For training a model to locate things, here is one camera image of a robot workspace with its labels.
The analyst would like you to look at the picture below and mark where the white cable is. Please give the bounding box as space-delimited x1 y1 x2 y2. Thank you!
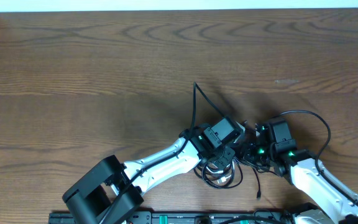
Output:
204 161 236 184

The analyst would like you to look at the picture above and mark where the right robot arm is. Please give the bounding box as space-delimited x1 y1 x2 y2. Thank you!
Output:
240 117 358 223

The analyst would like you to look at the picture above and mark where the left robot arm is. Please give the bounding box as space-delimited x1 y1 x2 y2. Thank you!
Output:
62 117 246 223

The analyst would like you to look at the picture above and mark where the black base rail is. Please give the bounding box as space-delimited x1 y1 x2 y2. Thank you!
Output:
48 210 295 224

